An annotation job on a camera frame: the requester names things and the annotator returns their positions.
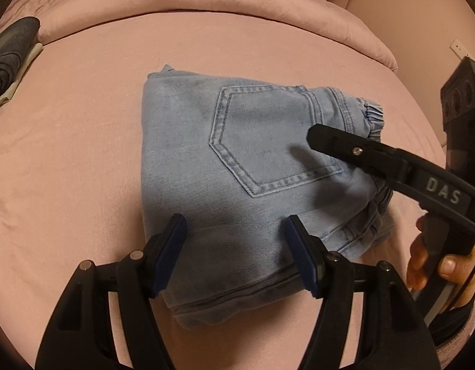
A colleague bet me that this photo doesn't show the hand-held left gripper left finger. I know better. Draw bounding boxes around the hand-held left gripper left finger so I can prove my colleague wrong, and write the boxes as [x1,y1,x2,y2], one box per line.
[34,213,187,370]

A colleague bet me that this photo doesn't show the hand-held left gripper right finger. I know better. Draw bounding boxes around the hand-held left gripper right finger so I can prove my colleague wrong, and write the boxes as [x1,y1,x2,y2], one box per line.
[284,216,442,370]

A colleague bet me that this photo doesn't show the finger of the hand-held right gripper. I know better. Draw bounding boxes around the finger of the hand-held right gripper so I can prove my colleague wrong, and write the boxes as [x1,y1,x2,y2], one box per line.
[307,123,475,241]

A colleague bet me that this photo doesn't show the light blue denim pants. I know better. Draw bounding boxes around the light blue denim pants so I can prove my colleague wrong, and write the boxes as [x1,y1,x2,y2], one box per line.
[139,64,395,330]

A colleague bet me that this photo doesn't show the person's right hand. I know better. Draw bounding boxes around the person's right hand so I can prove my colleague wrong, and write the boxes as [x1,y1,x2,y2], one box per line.
[406,235,475,313]

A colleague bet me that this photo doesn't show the pink bed sheet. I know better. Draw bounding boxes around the pink bed sheet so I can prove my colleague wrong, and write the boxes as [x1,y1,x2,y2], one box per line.
[0,11,450,370]

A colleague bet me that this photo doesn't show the pink pillow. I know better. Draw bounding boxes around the pink pillow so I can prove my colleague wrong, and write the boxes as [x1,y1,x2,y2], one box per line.
[0,0,398,74]

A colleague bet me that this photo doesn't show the light green folded cloth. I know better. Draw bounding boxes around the light green folded cloth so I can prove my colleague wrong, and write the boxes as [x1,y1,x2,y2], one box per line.
[0,42,43,112]

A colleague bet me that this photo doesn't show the dark folded jeans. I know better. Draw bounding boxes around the dark folded jeans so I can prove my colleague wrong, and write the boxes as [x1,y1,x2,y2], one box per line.
[0,16,41,101]

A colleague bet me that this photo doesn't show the white wall socket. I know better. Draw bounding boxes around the white wall socket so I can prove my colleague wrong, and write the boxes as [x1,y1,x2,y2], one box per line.
[450,39,469,59]

